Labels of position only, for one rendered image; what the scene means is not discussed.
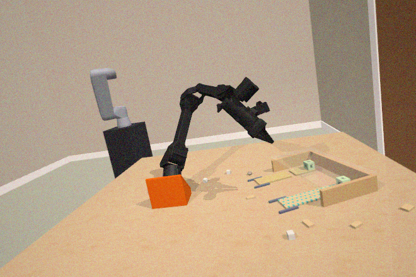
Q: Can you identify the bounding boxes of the pale yellow flat strip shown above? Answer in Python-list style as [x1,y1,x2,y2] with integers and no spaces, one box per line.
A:
[254,171,292,185]

